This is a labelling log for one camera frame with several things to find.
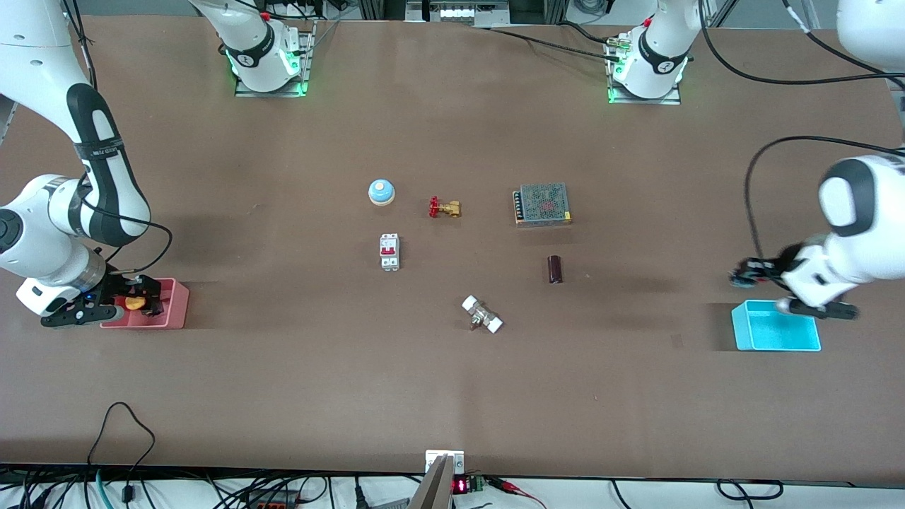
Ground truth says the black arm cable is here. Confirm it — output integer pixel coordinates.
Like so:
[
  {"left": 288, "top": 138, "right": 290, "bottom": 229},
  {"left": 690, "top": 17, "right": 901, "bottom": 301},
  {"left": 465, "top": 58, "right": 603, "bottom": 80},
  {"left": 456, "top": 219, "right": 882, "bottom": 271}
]
[
  {"left": 62, "top": 0, "right": 175, "bottom": 278},
  {"left": 696, "top": 0, "right": 905, "bottom": 273}
]

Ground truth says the white-capped metal fitting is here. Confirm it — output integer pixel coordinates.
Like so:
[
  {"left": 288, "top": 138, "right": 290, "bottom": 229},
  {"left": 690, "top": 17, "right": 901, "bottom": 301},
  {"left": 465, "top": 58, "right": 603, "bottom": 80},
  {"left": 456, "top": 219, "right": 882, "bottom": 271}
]
[{"left": 461, "top": 295, "right": 504, "bottom": 334}]

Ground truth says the black cable to base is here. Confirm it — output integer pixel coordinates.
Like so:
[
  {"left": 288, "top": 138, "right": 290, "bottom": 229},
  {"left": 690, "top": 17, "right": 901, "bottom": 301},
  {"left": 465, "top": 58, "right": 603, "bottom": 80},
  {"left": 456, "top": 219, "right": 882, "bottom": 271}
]
[{"left": 486, "top": 20, "right": 624, "bottom": 64}]

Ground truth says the grey camera mount bar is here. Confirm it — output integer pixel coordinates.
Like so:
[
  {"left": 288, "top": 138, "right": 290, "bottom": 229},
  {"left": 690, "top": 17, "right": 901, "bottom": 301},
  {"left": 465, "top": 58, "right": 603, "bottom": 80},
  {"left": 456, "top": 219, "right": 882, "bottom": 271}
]
[{"left": 409, "top": 450, "right": 466, "bottom": 509}]

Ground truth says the metal mesh power supply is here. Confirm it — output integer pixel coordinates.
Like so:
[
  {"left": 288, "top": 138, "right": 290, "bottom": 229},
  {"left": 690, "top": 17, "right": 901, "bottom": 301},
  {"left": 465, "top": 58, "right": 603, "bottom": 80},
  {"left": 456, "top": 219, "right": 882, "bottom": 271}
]
[{"left": 513, "top": 183, "right": 573, "bottom": 228}]

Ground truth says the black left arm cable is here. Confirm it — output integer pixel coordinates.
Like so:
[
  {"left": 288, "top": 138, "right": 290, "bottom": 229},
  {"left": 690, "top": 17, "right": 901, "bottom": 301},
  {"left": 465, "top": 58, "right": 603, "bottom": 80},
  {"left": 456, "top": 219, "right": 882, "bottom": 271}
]
[{"left": 696, "top": 0, "right": 905, "bottom": 273}]

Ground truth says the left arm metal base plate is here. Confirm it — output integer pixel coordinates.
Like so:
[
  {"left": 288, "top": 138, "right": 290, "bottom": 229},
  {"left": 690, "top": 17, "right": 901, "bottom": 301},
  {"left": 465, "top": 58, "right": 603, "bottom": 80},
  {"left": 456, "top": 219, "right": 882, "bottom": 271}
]
[{"left": 607, "top": 42, "right": 682, "bottom": 105}]

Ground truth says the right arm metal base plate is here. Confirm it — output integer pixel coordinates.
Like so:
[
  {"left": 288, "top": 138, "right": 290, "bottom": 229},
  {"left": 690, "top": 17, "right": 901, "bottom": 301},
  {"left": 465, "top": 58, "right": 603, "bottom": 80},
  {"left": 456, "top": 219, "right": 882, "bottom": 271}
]
[{"left": 235, "top": 21, "right": 313, "bottom": 98}]

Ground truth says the cyan plastic bin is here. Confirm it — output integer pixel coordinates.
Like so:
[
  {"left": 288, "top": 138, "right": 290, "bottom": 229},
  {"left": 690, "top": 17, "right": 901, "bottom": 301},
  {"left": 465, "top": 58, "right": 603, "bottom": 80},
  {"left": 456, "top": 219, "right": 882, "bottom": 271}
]
[{"left": 731, "top": 300, "right": 822, "bottom": 352}]

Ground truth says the black coiled cable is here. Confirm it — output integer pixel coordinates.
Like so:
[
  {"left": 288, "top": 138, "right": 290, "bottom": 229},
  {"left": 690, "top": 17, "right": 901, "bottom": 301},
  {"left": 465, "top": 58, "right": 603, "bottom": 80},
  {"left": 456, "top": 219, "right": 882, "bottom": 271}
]
[{"left": 716, "top": 479, "right": 785, "bottom": 502}]

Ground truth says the red clip lead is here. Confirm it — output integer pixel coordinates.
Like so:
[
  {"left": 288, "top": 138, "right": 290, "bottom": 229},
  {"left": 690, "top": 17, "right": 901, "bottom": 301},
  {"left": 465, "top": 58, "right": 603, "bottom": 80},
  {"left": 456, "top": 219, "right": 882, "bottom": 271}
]
[{"left": 486, "top": 476, "right": 547, "bottom": 509}]

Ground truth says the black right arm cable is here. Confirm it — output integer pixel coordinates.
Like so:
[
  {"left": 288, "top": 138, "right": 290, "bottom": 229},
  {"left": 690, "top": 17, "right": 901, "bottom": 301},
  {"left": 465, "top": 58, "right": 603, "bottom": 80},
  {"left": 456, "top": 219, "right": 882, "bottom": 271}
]
[{"left": 62, "top": 0, "right": 175, "bottom": 278}]

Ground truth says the pink plastic bin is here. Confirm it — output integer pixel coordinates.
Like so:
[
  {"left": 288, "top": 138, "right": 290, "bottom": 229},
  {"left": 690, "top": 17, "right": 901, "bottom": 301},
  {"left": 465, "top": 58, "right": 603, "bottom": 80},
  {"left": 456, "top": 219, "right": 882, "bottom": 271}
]
[{"left": 100, "top": 278, "right": 189, "bottom": 330}]

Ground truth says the black cable loop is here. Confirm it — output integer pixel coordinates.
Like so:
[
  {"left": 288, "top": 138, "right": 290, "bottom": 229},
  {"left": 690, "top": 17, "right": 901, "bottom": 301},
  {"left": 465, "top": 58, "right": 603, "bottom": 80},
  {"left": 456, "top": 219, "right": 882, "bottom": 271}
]
[{"left": 87, "top": 402, "right": 157, "bottom": 488}]

